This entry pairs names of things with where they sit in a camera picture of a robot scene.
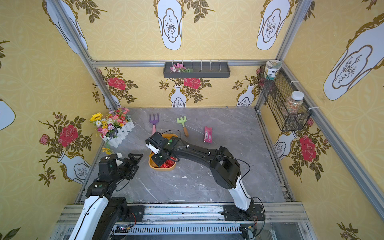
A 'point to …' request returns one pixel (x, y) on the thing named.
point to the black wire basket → (275, 93)
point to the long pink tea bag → (208, 137)
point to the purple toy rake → (154, 121)
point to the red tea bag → (169, 162)
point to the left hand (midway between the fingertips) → (136, 159)
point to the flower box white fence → (113, 127)
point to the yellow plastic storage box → (153, 165)
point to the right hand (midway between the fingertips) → (160, 153)
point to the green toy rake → (183, 121)
